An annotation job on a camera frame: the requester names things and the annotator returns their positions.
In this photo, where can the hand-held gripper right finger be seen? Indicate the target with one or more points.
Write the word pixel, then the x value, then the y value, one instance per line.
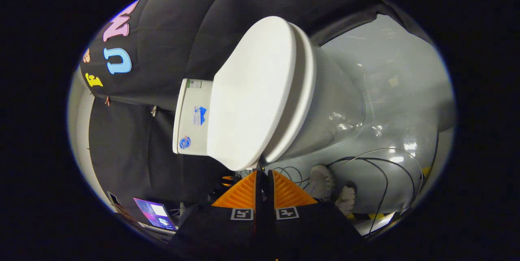
pixel 292 232

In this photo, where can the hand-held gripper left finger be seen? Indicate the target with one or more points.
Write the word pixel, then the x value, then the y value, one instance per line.
pixel 227 228

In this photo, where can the open laptop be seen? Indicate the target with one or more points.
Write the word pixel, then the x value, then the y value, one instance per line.
pixel 156 213

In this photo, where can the white toilet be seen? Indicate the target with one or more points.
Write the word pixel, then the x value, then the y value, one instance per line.
pixel 337 102

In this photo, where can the white ribbed round object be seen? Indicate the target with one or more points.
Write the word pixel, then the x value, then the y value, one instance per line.
pixel 346 200
pixel 321 181

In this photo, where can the yellow black floor tape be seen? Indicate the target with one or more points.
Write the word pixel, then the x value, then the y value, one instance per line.
pixel 367 215

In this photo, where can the silver cloth clip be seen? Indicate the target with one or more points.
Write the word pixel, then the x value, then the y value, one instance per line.
pixel 154 110

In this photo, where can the copper cloth clip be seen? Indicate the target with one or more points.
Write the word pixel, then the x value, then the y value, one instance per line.
pixel 107 100

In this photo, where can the black backdrop cloth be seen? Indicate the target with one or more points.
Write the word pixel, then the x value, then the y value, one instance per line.
pixel 170 29

